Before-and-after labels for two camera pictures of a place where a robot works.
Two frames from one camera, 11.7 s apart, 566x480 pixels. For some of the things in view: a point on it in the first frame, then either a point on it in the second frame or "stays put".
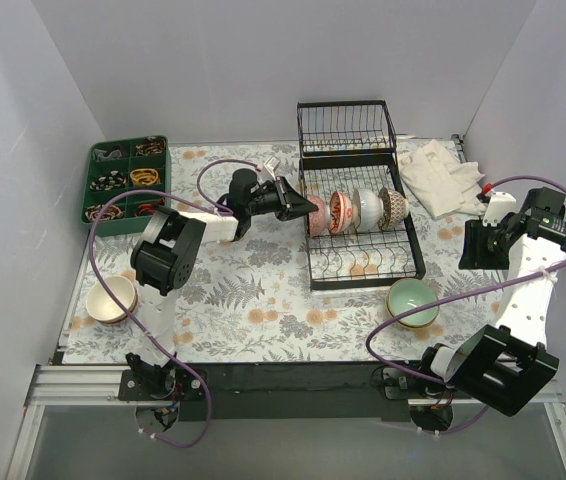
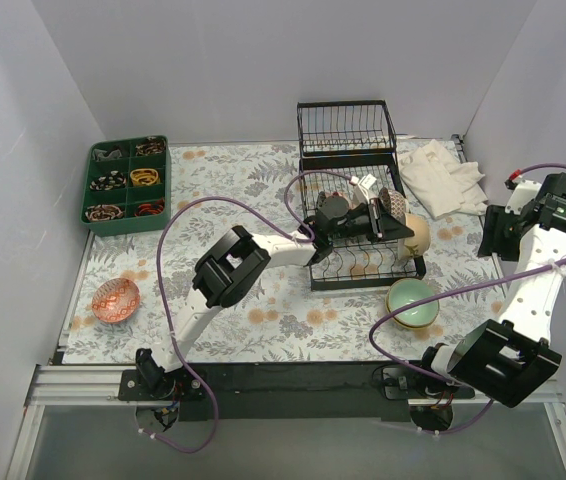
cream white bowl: (103, 307) -> (416, 245)
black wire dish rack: (362, 233) stays put
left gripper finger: (298, 204) -> (390, 227)
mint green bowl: (409, 294) stays put
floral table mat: (255, 303) stays put
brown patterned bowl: (395, 208) stays put
